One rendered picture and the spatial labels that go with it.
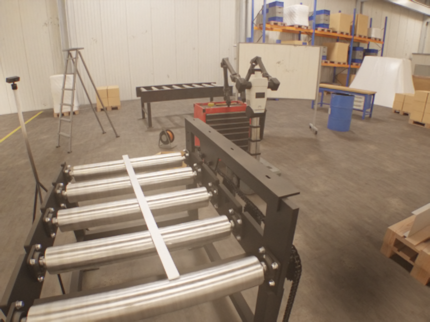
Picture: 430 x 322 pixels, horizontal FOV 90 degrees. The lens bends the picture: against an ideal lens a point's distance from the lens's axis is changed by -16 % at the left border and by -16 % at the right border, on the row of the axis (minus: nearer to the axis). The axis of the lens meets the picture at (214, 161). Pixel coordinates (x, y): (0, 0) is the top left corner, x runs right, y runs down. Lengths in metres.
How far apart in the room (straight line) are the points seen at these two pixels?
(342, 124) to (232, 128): 3.63
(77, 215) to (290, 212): 0.99
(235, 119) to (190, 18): 8.55
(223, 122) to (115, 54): 8.20
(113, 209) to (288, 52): 5.23
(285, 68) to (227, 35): 6.63
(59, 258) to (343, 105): 6.23
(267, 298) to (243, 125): 2.91
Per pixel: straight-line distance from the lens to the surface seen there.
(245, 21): 12.49
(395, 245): 2.64
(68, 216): 1.37
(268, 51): 5.87
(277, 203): 0.87
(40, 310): 0.96
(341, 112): 6.56
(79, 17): 11.41
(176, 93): 6.40
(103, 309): 0.90
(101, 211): 1.34
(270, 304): 1.16
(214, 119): 3.49
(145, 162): 1.86
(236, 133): 3.67
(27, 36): 11.75
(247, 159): 1.13
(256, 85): 3.02
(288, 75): 5.96
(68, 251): 1.14
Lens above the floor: 1.59
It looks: 23 degrees down
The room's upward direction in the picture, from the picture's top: straight up
